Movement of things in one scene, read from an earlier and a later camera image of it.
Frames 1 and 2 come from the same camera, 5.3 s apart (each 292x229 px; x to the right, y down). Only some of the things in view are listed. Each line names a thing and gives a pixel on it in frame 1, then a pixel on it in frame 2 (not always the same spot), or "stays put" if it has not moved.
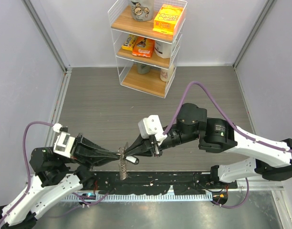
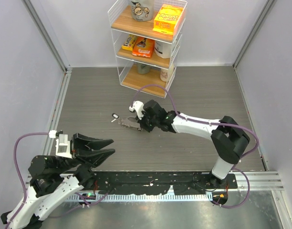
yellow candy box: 130,42 stays put
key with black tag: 132,159 -> 114,116
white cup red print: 165,74 stays put
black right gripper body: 156,147 -> 147,122
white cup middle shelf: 163,49 stays put
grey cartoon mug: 142,10 stays put
